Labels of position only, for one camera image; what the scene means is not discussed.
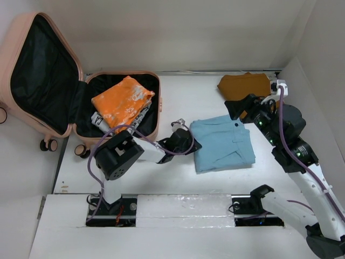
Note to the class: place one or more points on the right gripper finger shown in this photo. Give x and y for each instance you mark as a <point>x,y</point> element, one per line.
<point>236,108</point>
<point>253,99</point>

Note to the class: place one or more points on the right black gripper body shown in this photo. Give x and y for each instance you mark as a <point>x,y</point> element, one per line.
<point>262,117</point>

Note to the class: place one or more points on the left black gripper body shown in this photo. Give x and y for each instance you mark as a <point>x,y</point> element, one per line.
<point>185,146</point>

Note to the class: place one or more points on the mustard brown cloth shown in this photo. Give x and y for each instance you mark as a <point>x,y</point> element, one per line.
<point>236,88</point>

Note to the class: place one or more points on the light blue cloth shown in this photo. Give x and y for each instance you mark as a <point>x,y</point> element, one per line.
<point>226,144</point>

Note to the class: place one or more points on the orange white cloth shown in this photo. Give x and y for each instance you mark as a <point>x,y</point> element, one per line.
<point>123,102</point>

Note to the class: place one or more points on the newspaper print cloth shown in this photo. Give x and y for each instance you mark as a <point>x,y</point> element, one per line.
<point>98,120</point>

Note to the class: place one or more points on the pink hard-shell suitcase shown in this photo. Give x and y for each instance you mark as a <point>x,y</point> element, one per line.
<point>43,85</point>

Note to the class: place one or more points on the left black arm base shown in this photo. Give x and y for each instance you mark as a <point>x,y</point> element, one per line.
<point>121,213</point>

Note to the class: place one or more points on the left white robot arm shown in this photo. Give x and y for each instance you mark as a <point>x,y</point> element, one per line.
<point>116,156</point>

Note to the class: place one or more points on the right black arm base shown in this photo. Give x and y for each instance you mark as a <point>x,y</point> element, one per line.
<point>249,212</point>

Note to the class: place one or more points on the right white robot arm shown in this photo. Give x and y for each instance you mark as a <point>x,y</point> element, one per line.
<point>323,230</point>

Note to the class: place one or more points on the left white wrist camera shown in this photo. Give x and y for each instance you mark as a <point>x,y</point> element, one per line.
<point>180,123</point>

